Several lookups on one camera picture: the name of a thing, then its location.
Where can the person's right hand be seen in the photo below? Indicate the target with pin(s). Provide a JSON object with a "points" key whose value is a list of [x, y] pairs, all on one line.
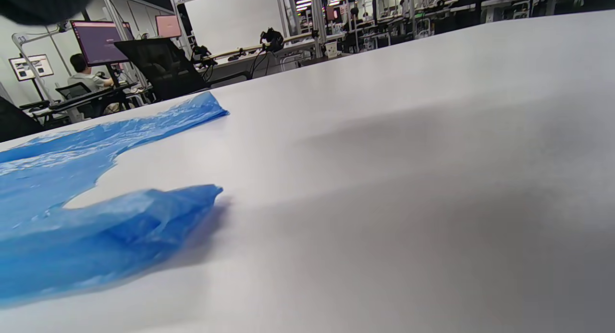
{"points": [[33, 4]]}

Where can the blue plastic bag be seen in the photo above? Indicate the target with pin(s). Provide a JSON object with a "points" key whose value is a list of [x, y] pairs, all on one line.
{"points": [[72, 227]]}

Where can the purple screen monitor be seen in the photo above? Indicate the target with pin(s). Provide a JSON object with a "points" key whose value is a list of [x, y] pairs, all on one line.
{"points": [[101, 42]]}

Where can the black mesh office chair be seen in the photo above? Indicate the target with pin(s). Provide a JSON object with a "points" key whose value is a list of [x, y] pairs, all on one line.
{"points": [[161, 66], [14, 121]]}

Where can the pink screen monitor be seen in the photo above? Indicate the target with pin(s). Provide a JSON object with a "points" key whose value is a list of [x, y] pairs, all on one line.
{"points": [[168, 26]]}

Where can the white board panel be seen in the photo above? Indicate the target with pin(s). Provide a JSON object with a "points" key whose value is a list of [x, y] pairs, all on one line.
{"points": [[230, 20]]}

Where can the black device on desk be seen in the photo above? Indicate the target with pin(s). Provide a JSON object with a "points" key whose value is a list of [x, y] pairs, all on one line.
{"points": [[272, 39]]}

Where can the framed wall picture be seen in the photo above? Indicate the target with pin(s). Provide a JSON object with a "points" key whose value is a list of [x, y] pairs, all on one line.
{"points": [[31, 67]]}

